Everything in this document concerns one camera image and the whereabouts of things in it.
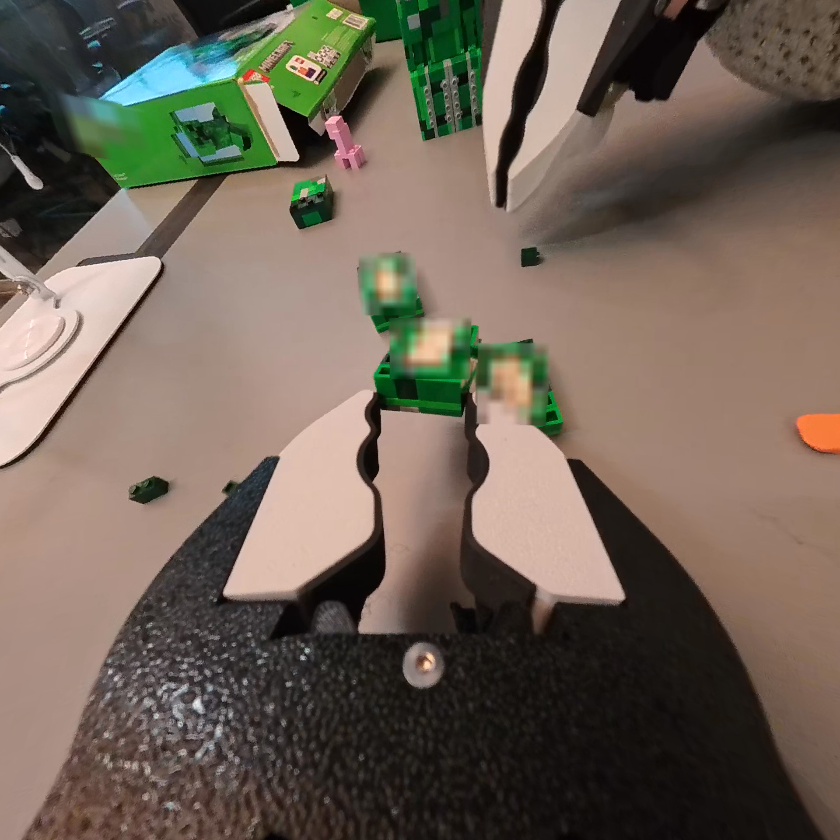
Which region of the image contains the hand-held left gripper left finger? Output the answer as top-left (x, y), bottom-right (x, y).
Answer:
top-left (222, 388), bottom-right (388, 630)

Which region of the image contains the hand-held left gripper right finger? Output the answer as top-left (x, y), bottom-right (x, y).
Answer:
top-left (461, 394), bottom-right (627, 636)

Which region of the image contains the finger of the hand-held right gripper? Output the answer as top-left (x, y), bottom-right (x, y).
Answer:
top-left (507, 0), bottom-right (624, 212)
top-left (482, 0), bottom-right (549, 210)

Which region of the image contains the green lego block tan tile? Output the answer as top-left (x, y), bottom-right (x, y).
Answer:
top-left (478, 338), bottom-right (567, 437)
top-left (373, 322), bottom-right (479, 419)
top-left (369, 298), bottom-right (426, 333)

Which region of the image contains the person's right forearm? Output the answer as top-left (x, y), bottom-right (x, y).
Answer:
top-left (705, 0), bottom-right (840, 99)

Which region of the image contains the tall green creeper lego model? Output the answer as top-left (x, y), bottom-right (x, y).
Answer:
top-left (377, 0), bottom-right (487, 142)

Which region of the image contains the pink lego pig figure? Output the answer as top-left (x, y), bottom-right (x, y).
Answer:
top-left (325, 115), bottom-right (367, 170)

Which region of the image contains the small green lego cube head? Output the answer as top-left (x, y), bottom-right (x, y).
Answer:
top-left (289, 174), bottom-right (336, 231)

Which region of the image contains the green lego box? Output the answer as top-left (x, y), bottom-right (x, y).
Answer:
top-left (98, 0), bottom-right (378, 191)

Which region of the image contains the white stand with clear arms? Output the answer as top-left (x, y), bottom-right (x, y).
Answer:
top-left (0, 246), bottom-right (164, 468)

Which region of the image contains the orange brick separator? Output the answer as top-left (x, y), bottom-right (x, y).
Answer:
top-left (796, 413), bottom-right (840, 455)

